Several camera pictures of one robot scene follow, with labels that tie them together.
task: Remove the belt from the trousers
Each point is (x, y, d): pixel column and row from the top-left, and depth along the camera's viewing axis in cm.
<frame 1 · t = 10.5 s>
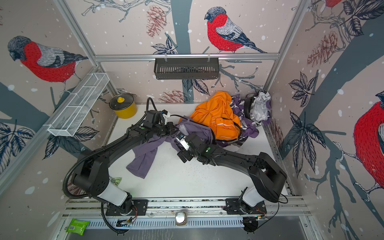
left hand: (180, 126, 85), fingers closed
right hand: (184, 145, 85), fingers open
lavender purple trousers: (142, 154, 92), point 3 cm above the table
orange trousers: (216, 113, 108), point 6 cm above the table
purple camouflage trousers: (255, 108, 102), point 13 cm above the table
yellow pot with lid: (124, 105, 109), point 10 cm above the table

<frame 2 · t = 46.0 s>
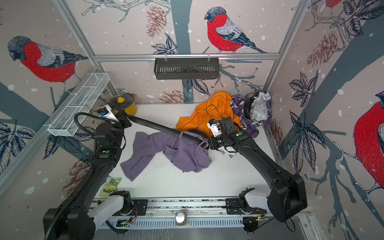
left hand: (124, 106, 74), fingers closed
right hand: (209, 139, 82), fingers closed
lavender purple trousers: (187, 156, 83), point 10 cm above the table
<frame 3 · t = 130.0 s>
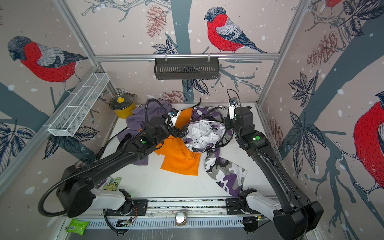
left hand: (183, 116, 76), fingers open
right hand: (230, 110, 74), fingers closed
lavender purple trousers: (141, 115, 105), point 8 cm above the table
orange trousers: (177, 159, 90), point 2 cm above the table
purple camouflage trousers: (207, 131, 92), point 11 cm above the table
the other named things where they were.

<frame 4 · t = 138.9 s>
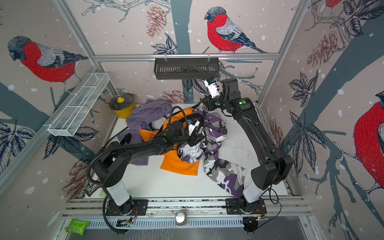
left hand: (204, 134, 83), fingers open
right hand: (204, 97, 75), fingers closed
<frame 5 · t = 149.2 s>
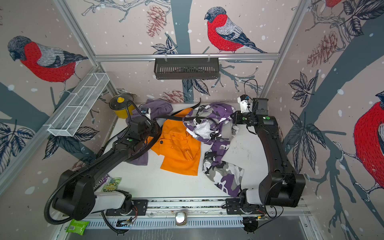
left hand: (155, 117, 85), fingers closed
right hand: (232, 113, 81), fingers closed
